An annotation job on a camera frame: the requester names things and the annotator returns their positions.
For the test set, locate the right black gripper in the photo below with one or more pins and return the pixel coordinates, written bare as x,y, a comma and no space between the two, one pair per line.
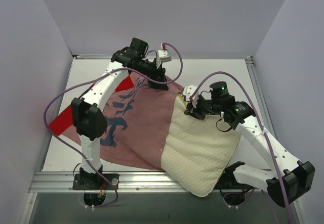
196,108

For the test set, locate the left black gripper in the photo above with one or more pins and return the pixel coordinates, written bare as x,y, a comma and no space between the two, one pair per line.
159,75

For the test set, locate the cream pillow yellow edge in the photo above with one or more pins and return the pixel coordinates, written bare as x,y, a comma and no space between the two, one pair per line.
196,152

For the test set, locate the red pink printed pillowcase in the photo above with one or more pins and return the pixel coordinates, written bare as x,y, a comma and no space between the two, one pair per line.
138,121

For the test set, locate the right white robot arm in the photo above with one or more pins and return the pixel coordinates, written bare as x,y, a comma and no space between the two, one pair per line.
288,177

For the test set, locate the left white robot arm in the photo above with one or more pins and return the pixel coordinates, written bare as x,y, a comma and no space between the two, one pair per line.
87,111

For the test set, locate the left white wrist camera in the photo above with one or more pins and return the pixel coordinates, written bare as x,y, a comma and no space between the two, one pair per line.
162,55

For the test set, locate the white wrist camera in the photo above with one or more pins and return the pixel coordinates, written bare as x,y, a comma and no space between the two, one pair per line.
162,55
190,95

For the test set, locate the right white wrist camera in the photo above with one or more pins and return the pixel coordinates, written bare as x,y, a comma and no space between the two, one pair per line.
190,95

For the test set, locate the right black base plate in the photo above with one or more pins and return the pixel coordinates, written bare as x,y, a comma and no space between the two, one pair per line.
227,181

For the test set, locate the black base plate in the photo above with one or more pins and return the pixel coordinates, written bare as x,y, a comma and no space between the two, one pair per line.
227,181
83,181

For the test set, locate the aluminium front rail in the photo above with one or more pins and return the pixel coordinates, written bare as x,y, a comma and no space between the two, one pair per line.
129,182

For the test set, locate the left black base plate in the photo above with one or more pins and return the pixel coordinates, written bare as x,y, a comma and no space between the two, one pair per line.
83,181

